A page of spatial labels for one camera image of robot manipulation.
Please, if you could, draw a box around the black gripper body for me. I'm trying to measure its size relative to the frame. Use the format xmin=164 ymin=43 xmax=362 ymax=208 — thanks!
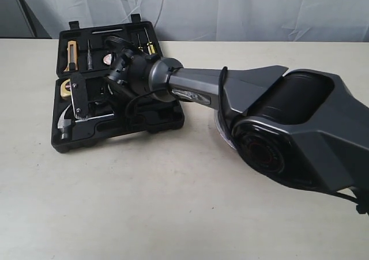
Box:
xmin=86 ymin=45 xmax=138 ymax=119

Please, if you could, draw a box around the black plastic tool case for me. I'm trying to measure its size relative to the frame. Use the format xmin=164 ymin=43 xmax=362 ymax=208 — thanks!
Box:
xmin=51 ymin=14 xmax=185 ymax=153

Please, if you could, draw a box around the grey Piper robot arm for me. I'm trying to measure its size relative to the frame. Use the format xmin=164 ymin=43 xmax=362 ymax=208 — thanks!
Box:
xmin=104 ymin=47 xmax=368 ymax=193

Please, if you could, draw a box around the round electrical tape roll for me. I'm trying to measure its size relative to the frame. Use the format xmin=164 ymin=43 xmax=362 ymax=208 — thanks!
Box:
xmin=102 ymin=53 xmax=114 ymax=66

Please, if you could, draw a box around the grey test pen screwdriver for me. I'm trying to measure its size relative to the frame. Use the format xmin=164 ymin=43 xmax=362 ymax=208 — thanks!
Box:
xmin=86 ymin=39 xmax=93 ymax=70

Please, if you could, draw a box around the yellow screwdriver left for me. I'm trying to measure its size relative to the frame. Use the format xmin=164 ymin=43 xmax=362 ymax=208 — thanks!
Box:
xmin=136 ymin=33 xmax=144 ymax=52

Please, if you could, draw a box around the yellow screwdriver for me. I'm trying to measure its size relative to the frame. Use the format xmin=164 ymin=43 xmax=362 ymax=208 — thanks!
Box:
xmin=144 ymin=28 xmax=157 ymax=55
xmin=136 ymin=33 xmax=144 ymax=52

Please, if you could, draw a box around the yellow utility knife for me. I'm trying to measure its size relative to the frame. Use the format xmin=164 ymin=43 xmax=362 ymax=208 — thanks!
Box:
xmin=64 ymin=40 xmax=78 ymax=72

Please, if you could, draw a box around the yellow tape measure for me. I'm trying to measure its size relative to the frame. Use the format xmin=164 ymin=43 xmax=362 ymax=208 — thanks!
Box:
xmin=60 ymin=79 xmax=71 ymax=100

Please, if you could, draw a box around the yellow screwdriver right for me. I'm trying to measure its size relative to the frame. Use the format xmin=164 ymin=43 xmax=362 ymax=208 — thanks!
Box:
xmin=144 ymin=28 xmax=157 ymax=55

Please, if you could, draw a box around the steel claw hammer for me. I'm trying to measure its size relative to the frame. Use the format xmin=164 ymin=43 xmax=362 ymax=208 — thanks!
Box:
xmin=57 ymin=104 xmax=115 ymax=140

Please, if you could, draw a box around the round stainless steel tray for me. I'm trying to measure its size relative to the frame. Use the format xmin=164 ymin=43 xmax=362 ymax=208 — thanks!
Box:
xmin=214 ymin=111 xmax=235 ymax=149

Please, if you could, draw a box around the white backdrop cloth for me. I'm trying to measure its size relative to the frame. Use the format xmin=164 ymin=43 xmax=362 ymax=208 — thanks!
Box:
xmin=25 ymin=0 xmax=368 ymax=42

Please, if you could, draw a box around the black wrist camera plate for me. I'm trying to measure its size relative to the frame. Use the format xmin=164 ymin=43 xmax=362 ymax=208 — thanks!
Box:
xmin=70 ymin=72 xmax=89 ymax=120

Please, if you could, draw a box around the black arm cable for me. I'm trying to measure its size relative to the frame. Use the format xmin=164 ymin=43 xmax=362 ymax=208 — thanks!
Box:
xmin=104 ymin=34 xmax=369 ymax=214

